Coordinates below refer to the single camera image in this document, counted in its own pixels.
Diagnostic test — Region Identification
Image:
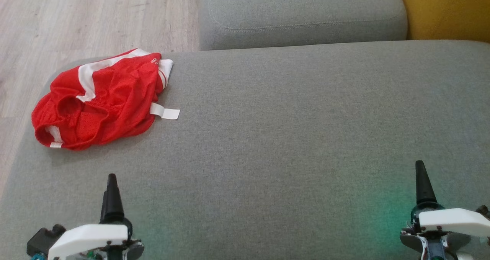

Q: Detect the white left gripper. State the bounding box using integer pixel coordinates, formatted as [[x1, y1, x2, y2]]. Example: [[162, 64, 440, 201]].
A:
[[48, 173, 145, 260]]

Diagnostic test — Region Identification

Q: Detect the yellow cushion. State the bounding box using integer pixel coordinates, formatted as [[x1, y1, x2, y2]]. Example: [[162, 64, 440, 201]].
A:
[[396, 0, 490, 44]]

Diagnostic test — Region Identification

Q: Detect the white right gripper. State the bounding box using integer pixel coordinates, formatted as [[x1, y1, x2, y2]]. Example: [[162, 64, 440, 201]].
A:
[[400, 160, 490, 260]]

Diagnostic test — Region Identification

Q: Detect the red white basketball jersey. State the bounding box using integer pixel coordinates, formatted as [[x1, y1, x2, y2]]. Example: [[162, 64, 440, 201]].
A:
[[31, 48, 181, 151]]

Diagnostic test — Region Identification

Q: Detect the small grey sofa cushion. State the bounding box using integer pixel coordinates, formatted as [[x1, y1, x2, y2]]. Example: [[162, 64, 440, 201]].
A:
[[198, 0, 408, 51]]

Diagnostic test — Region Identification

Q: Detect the large grey sofa seat cushion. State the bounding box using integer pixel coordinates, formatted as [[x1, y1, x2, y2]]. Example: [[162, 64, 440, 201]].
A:
[[0, 40, 490, 260]]

